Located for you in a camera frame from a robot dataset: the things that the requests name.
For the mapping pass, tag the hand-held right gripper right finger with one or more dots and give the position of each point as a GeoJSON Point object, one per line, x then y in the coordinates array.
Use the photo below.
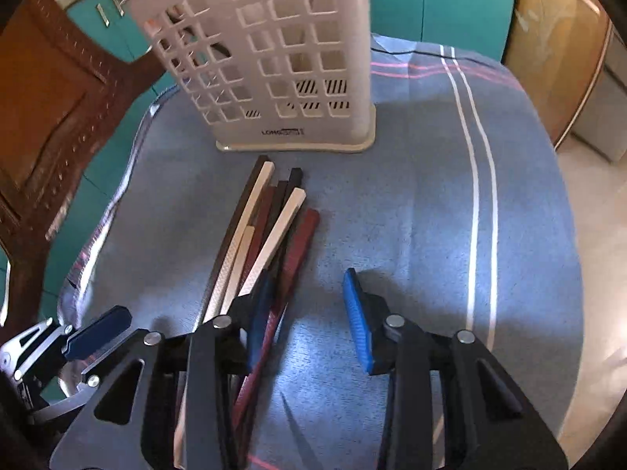
{"type": "Point", "coordinates": [361, 323]}

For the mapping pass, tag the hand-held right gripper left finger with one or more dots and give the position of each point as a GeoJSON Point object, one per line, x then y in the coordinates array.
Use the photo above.
{"type": "Point", "coordinates": [258, 323]}

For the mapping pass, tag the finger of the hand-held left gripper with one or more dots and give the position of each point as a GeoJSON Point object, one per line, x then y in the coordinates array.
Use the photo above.
{"type": "Point", "coordinates": [98, 333]}

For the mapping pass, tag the group of assorted chopsticks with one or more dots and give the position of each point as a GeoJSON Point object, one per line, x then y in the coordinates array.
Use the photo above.
{"type": "Point", "coordinates": [264, 249]}

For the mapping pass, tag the white plastic utensil holder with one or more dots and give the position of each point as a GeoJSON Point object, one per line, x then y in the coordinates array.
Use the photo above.
{"type": "Point", "coordinates": [360, 83]}

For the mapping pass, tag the blue striped cloth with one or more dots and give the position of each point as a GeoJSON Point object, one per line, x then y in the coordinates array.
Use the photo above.
{"type": "Point", "coordinates": [416, 205]}

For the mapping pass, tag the carved wooden chair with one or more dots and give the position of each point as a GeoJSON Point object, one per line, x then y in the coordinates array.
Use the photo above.
{"type": "Point", "coordinates": [49, 107]}

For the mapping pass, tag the glossy wooden cabinet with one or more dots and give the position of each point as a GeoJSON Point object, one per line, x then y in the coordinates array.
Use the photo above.
{"type": "Point", "coordinates": [553, 34]}

